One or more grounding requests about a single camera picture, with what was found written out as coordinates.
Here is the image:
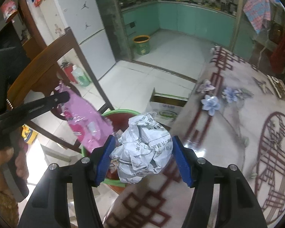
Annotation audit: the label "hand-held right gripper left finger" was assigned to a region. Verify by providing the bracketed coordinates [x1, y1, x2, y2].
[18, 135, 116, 228]

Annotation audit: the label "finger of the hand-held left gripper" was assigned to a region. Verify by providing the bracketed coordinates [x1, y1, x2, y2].
[0, 91, 70, 125]

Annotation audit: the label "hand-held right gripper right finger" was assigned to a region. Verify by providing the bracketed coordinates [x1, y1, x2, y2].
[172, 135, 268, 228]

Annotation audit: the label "red basin with green rim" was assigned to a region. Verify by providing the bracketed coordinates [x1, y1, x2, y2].
[81, 109, 174, 188]

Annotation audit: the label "white printed paper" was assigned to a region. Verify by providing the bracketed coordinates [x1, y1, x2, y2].
[109, 112, 174, 184]

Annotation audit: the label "pink plastic packet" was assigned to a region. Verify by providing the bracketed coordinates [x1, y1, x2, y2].
[56, 82, 114, 154]

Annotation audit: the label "person's left hand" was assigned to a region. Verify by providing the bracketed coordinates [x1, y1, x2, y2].
[0, 145, 29, 190]

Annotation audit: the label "carved wooden chair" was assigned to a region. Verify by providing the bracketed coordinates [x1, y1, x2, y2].
[7, 27, 114, 148]

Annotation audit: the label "red fire extinguisher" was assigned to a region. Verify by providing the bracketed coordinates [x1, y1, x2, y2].
[60, 62, 78, 84]

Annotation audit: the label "green detergent bottle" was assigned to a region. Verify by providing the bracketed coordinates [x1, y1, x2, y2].
[71, 65, 91, 87]

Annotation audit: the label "cardboard box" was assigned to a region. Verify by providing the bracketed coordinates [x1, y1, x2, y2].
[148, 88, 188, 123]

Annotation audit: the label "red printed box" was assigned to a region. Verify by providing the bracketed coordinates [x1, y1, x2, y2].
[1, 0, 18, 23]

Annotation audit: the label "white refrigerator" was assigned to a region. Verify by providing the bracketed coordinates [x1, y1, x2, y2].
[39, 0, 116, 81]

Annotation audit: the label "green bin with orange rim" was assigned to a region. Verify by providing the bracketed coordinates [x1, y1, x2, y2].
[132, 35, 151, 55]

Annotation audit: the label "dark snack packet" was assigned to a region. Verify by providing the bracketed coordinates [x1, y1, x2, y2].
[267, 75, 285, 99]

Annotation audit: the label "teal kitchen cabinets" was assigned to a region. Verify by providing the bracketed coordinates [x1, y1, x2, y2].
[121, 0, 247, 50]

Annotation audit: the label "red hanging bag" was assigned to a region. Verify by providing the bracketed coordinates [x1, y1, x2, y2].
[269, 20, 285, 73]

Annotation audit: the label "plaid towel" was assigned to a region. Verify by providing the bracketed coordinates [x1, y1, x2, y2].
[243, 0, 279, 34]

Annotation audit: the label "thin white cable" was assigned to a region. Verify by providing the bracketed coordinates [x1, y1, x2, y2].
[258, 41, 268, 65]

